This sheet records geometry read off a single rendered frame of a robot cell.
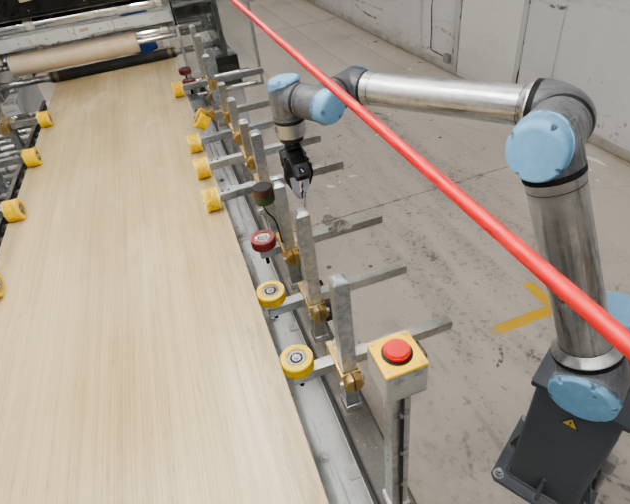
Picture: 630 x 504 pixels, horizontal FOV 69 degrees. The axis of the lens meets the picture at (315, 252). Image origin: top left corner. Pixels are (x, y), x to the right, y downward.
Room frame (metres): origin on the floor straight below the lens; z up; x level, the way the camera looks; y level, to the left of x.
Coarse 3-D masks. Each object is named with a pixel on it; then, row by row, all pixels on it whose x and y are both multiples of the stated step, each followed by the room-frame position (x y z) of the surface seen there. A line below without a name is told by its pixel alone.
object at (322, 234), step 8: (368, 216) 1.28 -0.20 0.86; (376, 216) 1.27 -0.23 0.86; (360, 224) 1.25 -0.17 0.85; (368, 224) 1.26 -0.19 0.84; (376, 224) 1.26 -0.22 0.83; (312, 232) 1.23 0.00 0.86; (320, 232) 1.22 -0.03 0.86; (328, 232) 1.22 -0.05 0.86; (336, 232) 1.23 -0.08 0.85; (344, 232) 1.23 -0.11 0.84; (296, 240) 1.20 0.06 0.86; (320, 240) 1.21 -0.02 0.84; (280, 248) 1.18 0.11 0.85; (264, 256) 1.17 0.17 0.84
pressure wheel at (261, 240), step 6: (252, 234) 1.20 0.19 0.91; (258, 234) 1.20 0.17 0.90; (264, 234) 1.20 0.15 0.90; (270, 234) 1.19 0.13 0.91; (252, 240) 1.17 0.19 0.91; (258, 240) 1.17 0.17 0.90; (264, 240) 1.17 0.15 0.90; (270, 240) 1.16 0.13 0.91; (252, 246) 1.17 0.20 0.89; (258, 246) 1.15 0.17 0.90; (264, 246) 1.14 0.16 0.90; (270, 246) 1.15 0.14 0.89
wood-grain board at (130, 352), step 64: (64, 128) 2.38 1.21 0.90; (128, 128) 2.26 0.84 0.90; (192, 128) 2.14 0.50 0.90; (64, 192) 1.68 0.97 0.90; (128, 192) 1.61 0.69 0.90; (192, 192) 1.54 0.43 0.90; (0, 256) 1.29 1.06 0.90; (64, 256) 1.24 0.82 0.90; (128, 256) 1.19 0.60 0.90; (192, 256) 1.14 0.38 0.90; (0, 320) 0.97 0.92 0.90; (64, 320) 0.94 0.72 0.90; (128, 320) 0.90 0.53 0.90; (192, 320) 0.86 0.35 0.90; (256, 320) 0.83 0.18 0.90; (0, 384) 0.74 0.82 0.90; (64, 384) 0.71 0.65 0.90; (128, 384) 0.68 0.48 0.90; (192, 384) 0.66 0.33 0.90; (256, 384) 0.63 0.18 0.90; (0, 448) 0.56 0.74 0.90; (64, 448) 0.54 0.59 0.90; (128, 448) 0.52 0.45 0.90; (192, 448) 0.50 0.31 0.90; (256, 448) 0.48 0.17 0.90
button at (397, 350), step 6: (390, 342) 0.44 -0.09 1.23; (396, 342) 0.43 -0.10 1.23; (402, 342) 0.43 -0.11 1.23; (384, 348) 0.43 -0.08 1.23; (390, 348) 0.43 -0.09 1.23; (396, 348) 0.42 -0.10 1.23; (402, 348) 0.42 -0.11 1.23; (408, 348) 0.42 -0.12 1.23; (384, 354) 0.42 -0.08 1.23; (390, 354) 0.41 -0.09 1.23; (396, 354) 0.41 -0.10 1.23; (402, 354) 0.41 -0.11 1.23; (408, 354) 0.41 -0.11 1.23; (390, 360) 0.41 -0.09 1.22; (396, 360) 0.41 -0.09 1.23; (402, 360) 0.40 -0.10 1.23
